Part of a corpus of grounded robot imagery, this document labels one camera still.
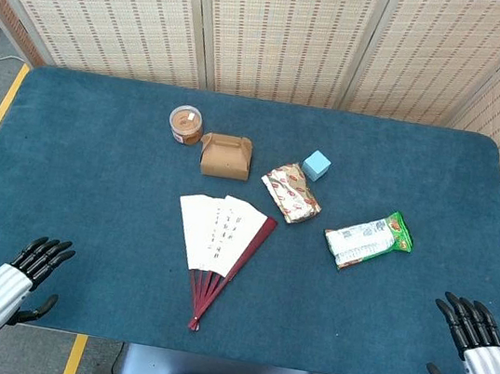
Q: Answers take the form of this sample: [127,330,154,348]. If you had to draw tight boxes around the white paper red-ribbed folding fan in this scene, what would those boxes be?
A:
[159,188,282,342]

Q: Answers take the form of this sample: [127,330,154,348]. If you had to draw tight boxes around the short yellow floor tape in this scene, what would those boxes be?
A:
[61,332,89,374]

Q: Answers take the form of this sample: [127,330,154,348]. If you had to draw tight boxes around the green and white snack packet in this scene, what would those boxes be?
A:
[318,201,419,282]

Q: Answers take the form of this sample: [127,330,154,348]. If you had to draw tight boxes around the round clear jar brown contents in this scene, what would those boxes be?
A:
[165,102,208,149]

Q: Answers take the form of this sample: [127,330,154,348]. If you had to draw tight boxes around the brown cardboard carry box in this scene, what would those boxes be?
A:
[195,130,256,183]

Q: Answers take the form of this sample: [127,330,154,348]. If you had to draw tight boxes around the red and white snack packet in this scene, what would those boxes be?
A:
[255,157,329,229]

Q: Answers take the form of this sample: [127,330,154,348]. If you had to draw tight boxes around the light blue cube box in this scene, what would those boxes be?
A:
[299,147,334,185]

